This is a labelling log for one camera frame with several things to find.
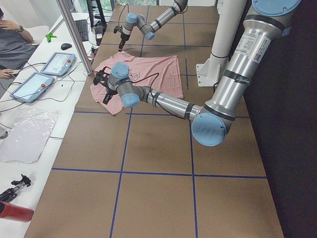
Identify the lower teach pendant tablet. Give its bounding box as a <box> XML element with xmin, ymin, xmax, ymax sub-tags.
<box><xmin>10</xmin><ymin>72</ymin><xmax>54</xmax><ymax>103</ymax></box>

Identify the blue tape line crosswise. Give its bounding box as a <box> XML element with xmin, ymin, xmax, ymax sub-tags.
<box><xmin>52</xmin><ymin>167</ymin><xmax>267</xmax><ymax>179</ymax></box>

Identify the teach pendant tablet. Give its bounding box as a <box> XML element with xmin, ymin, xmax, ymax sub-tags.
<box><xmin>40</xmin><ymin>52</ymin><xmax>76</xmax><ymax>76</ymax></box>
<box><xmin>10</xmin><ymin>72</ymin><xmax>54</xmax><ymax>103</ymax></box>

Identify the aluminium frame post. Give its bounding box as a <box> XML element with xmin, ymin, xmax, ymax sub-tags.
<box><xmin>56</xmin><ymin>0</ymin><xmax>93</xmax><ymax>75</ymax></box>

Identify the clear plastic bag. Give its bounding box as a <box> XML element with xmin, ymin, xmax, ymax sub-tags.
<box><xmin>0</xmin><ymin>109</ymin><xmax>59</xmax><ymax>164</ymax></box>

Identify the green plastic clamp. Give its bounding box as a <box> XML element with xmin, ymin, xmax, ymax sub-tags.
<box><xmin>46</xmin><ymin>32</ymin><xmax>56</xmax><ymax>43</ymax></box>

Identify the blue tape line lengthwise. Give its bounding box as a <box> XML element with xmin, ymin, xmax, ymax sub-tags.
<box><xmin>108</xmin><ymin>5</ymin><xmax>150</xmax><ymax>238</ymax></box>

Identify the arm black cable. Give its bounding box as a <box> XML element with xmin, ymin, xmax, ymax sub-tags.
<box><xmin>116</xmin><ymin>3</ymin><xmax>130</xmax><ymax>28</ymax></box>
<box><xmin>99</xmin><ymin>65</ymin><xmax>194</xmax><ymax>119</ymax></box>

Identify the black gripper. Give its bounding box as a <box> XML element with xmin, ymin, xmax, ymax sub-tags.
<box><xmin>93</xmin><ymin>70</ymin><xmax>116</xmax><ymax>104</ymax></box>
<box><xmin>113</xmin><ymin>25</ymin><xmax>129</xmax><ymax>52</ymax></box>

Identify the seated person grey shirt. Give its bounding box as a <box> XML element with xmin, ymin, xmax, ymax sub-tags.
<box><xmin>0</xmin><ymin>11</ymin><xmax>35</xmax><ymax>79</ymax></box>

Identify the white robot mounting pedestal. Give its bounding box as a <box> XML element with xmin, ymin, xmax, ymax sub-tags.
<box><xmin>196</xmin><ymin>0</ymin><xmax>247</xmax><ymax>87</ymax></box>

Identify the black keyboard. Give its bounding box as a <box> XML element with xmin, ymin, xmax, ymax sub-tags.
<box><xmin>74</xmin><ymin>19</ymin><xmax>89</xmax><ymax>42</ymax></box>

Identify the red cylinder bottle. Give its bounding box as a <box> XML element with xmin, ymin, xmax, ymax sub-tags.
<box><xmin>0</xmin><ymin>201</ymin><xmax>34</xmax><ymax>223</ymax></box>

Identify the pink Snoopy t-shirt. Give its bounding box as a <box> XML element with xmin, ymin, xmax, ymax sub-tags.
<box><xmin>90</xmin><ymin>52</ymin><xmax>183</xmax><ymax>115</ymax></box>

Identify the upper teach pendant tablet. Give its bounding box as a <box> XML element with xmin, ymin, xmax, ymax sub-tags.
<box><xmin>40</xmin><ymin>52</ymin><xmax>76</xmax><ymax>76</ymax></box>

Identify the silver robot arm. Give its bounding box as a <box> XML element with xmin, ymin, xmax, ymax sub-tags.
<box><xmin>113</xmin><ymin>0</ymin><xmax>188</xmax><ymax>52</ymax></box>
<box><xmin>91</xmin><ymin>0</ymin><xmax>300</xmax><ymax>147</ymax></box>

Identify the black mini tripod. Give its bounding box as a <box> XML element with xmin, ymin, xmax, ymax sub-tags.
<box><xmin>0</xmin><ymin>174</ymin><xmax>31</xmax><ymax>203</ymax></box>

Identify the black computer mouse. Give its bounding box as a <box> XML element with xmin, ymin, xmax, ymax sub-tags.
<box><xmin>60</xmin><ymin>43</ymin><xmax>72</xmax><ymax>51</ymax></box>

